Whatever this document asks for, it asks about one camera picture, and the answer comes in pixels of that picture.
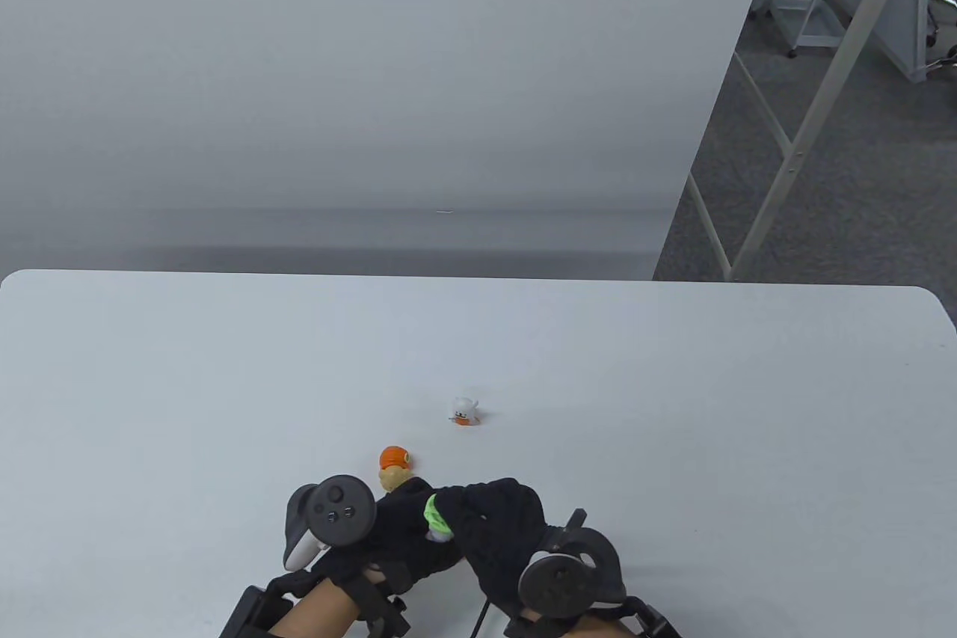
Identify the person's left forearm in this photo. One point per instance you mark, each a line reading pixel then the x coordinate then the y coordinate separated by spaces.
pixel 314 612

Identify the large white backdrop board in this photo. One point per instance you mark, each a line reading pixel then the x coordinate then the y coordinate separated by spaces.
pixel 374 84

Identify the black right hand controller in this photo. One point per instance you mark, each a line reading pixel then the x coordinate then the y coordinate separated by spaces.
pixel 561 582

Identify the orange capped dog ornament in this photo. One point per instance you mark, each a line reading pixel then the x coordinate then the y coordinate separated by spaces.
pixel 394 462

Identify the person's right hand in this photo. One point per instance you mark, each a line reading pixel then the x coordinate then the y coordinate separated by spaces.
pixel 501 526

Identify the person's right forearm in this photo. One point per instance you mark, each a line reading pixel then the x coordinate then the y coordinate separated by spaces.
pixel 591 627

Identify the green dusting cloth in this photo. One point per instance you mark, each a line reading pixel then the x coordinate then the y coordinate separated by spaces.
pixel 434 512

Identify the person's left hand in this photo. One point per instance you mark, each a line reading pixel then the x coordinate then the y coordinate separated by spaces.
pixel 404 526

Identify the black left hand controller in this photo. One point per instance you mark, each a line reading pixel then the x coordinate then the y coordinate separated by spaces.
pixel 336 511

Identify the black hand controller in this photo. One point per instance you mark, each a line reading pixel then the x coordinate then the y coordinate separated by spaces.
pixel 561 582
pixel 336 511

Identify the white metal support frame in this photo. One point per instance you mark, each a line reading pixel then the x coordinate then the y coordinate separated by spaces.
pixel 830 84

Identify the small white cat ornament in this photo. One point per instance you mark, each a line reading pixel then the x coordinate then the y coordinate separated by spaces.
pixel 463 410

